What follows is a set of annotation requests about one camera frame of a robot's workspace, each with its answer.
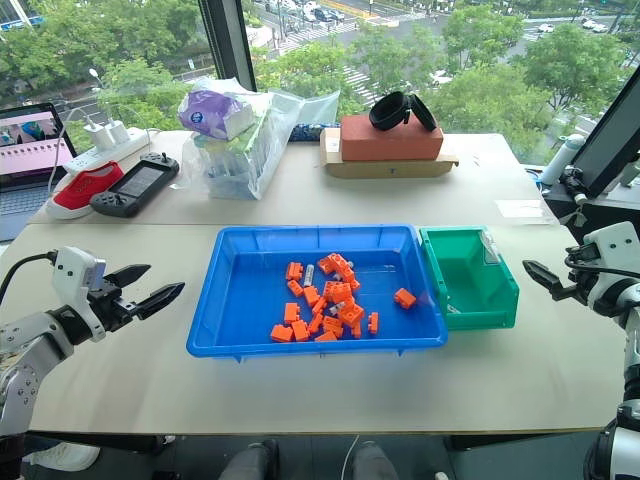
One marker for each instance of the orange building block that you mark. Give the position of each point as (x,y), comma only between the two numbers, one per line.
(344,274)
(293,287)
(316,323)
(332,325)
(327,337)
(354,284)
(291,312)
(320,306)
(356,329)
(312,296)
(281,332)
(373,322)
(352,312)
(330,262)
(301,330)
(337,291)
(295,271)
(404,298)

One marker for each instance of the purple tissue pack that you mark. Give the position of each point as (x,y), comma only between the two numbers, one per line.
(215,115)

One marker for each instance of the clear bag with label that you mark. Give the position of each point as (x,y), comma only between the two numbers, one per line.
(491,250)

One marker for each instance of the black monitor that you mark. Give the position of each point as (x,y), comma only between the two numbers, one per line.
(607,145)

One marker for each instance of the blue plastic tray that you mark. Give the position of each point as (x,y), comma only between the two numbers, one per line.
(240,310)

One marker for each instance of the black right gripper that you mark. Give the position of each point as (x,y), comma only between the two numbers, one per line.
(581,289)

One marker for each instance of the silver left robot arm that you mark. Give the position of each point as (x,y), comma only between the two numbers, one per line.
(30,340)

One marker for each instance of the clear plastic sheet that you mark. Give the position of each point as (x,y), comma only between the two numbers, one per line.
(522,209)

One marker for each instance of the dark window frame post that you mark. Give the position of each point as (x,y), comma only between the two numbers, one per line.
(227,45)

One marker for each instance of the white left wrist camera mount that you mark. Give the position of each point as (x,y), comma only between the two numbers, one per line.
(72,272)

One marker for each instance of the black table frame bar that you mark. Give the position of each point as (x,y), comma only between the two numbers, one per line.
(530,441)
(100,442)

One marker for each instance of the green plastic bin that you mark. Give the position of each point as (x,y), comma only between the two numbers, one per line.
(465,290)

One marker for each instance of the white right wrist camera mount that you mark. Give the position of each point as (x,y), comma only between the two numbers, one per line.
(615,245)

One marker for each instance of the black handheld game console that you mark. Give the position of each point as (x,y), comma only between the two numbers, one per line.
(135,185)

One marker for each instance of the black side stand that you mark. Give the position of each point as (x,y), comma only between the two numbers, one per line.
(600,210)

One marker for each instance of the red and white shoe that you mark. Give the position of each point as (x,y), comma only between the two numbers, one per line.
(82,192)

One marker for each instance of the white water bottle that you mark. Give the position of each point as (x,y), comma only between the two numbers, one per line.
(562,157)

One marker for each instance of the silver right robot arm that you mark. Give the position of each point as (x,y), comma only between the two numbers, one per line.
(627,300)

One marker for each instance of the white charger plug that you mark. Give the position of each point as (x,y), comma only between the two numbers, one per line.
(98,134)
(120,132)

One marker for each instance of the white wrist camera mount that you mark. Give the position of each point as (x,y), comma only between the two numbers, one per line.
(72,272)
(615,245)

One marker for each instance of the dark rounded shape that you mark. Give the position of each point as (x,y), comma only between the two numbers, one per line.
(250,462)
(375,462)

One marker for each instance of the flat cardboard box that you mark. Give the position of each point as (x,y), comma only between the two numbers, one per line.
(390,169)

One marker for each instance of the blue patterned pouch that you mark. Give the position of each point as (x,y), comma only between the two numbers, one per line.
(307,131)

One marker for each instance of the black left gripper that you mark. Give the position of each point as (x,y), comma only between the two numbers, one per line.
(111,307)

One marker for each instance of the white power strip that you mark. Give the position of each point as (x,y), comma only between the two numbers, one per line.
(125,142)

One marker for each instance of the red brick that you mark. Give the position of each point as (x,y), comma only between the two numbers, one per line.
(390,142)

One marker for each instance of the clear plastic bag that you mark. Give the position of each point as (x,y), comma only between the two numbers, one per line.
(265,155)

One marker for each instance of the open laptop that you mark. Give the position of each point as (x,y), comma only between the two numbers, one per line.
(25,150)

